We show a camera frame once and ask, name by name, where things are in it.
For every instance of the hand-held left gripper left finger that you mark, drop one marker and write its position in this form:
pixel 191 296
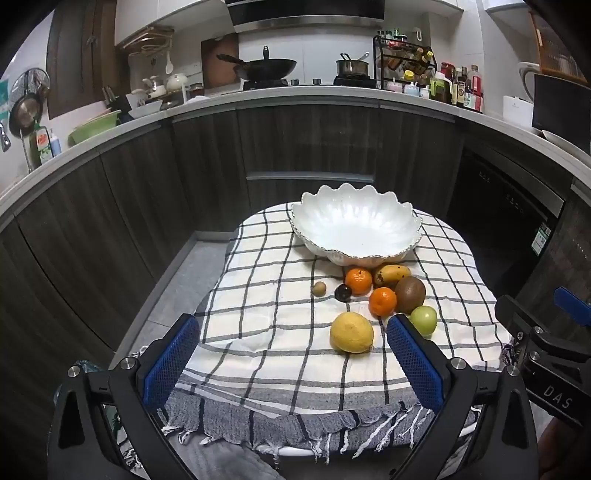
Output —
pixel 171 360

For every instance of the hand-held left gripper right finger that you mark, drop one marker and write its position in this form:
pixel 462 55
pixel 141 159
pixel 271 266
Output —
pixel 415 364

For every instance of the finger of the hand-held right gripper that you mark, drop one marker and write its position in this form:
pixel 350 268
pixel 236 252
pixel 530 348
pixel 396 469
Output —
pixel 517 316
pixel 575 307

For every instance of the green round fruit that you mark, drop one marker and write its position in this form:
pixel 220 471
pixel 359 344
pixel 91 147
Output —
pixel 424 319

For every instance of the yellow lemon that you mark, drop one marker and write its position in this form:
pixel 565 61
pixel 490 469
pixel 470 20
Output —
pixel 352 333

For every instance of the orange mandarin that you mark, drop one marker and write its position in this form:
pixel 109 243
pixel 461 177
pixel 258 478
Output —
pixel 383 301
pixel 358 280

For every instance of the brown kiwi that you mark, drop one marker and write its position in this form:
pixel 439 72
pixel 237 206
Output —
pixel 410 293

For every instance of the small dark purple fruit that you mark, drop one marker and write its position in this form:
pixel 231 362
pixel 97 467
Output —
pixel 343 293

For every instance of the small brown longan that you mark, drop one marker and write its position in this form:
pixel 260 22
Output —
pixel 318 289

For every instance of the white scalloped bowl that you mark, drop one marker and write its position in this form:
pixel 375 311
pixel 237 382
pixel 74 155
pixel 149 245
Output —
pixel 355 226

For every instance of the yellow mango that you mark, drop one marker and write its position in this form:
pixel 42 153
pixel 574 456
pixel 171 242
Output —
pixel 392 273

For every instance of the built-in black dishwasher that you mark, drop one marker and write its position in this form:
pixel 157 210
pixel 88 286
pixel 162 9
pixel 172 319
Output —
pixel 503 212

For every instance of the black white checked tablecloth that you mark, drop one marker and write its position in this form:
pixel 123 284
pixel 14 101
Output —
pixel 277 323

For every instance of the dark wood kitchen cabinets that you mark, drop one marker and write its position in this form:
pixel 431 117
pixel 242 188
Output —
pixel 138 194

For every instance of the black appliance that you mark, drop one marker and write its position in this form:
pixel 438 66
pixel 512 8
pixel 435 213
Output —
pixel 561 110

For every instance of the white box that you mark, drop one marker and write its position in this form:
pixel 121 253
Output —
pixel 517 111

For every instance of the row of condiment bottles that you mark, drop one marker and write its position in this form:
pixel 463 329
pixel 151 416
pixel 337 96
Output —
pixel 459 90

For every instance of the white kettle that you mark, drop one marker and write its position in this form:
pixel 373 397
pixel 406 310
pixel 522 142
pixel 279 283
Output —
pixel 526 78

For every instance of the green plastic basin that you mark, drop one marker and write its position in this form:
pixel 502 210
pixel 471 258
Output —
pixel 94 129

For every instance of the blue white bottle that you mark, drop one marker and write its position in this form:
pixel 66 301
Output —
pixel 55 145

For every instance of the green dish soap bottle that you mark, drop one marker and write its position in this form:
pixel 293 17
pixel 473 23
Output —
pixel 43 145

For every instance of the knife block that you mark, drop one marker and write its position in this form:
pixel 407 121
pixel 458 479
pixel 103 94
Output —
pixel 112 99

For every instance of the small white pot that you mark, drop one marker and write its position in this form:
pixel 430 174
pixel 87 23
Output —
pixel 154 87

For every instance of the white teapot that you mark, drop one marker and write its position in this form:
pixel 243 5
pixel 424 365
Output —
pixel 176 83

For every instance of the hanging frying pan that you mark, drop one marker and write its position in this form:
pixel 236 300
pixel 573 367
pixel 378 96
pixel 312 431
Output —
pixel 25 115

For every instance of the white kitchen countertop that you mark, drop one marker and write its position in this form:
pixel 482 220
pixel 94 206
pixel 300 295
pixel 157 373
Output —
pixel 300 93

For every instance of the brown cutting board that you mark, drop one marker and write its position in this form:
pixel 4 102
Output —
pixel 221 69

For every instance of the white hanging spoon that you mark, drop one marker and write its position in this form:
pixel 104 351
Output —
pixel 169 64

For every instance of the steel saucepan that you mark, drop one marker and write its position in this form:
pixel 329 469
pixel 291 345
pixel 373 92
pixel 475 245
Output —
pixel 352 67

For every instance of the black gas cooktop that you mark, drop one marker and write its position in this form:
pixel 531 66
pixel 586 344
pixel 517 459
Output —
pixel 304 83

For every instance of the black wok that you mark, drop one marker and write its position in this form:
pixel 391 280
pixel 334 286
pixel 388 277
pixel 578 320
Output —
pixel 268 68

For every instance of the dark wooden door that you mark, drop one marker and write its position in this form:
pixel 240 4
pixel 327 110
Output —
pixel 78 55

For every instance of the black range hood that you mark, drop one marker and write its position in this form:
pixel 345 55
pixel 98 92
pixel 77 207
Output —
pixel 304 14

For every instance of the wooden wall cabinet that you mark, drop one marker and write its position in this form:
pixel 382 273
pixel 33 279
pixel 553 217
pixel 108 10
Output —
pixel 551 46

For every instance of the wooden wall rack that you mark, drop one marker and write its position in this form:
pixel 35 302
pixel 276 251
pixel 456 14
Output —
pixel 147 41

